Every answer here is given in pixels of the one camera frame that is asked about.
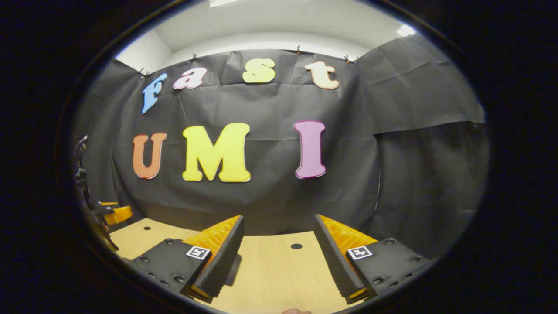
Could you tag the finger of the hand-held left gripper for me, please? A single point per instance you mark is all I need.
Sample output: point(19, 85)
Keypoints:
point(104, 231)
point(117, 214)

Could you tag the black jeans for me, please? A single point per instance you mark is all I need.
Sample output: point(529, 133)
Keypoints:
point(234, 270)

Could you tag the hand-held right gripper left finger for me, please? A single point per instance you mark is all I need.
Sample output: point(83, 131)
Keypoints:
point(224, 255)

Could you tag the ceiling light panel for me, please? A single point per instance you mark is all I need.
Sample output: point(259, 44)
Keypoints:
point(405, 30)
point(222, 2)

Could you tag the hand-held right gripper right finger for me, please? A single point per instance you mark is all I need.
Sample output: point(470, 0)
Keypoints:
point(333, 261)

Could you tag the black backdrop cloth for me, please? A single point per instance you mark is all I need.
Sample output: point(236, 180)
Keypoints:
point(270, 200)

